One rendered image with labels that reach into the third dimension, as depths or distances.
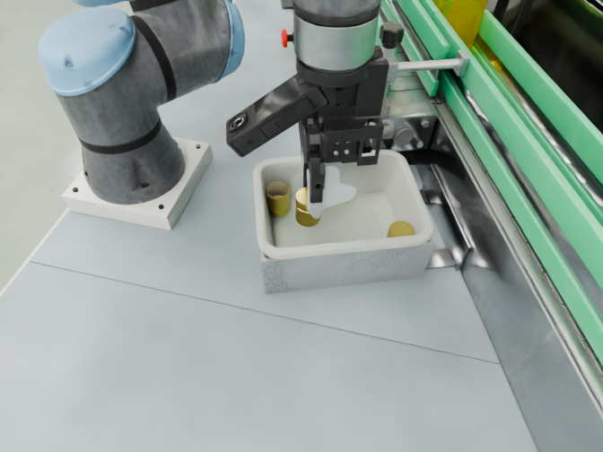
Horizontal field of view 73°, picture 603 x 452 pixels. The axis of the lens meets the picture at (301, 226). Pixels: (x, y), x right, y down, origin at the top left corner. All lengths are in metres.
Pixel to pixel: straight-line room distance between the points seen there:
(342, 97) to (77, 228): 0.46
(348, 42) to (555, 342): 0.34
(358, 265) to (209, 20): 0.38
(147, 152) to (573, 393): 0.57
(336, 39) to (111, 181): 0.40
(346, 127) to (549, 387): 0.33
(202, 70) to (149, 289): 0.31
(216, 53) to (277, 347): 0.41
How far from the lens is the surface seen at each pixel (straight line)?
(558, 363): 0.47
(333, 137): 0.43
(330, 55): 0.38
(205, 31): 0.62
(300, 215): 0.55
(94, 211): 0.71
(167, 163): 0.65
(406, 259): 0.55
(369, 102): 0.44
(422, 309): 0.57
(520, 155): 0.51
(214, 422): 0.51
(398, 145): 0.66
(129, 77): 0.57
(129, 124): 0.60
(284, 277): 0.53
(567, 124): 0.57
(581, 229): 0.44
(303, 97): 0.41
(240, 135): 0.43
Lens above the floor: 1.24
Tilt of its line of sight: 51 degrees down
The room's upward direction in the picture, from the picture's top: straight up
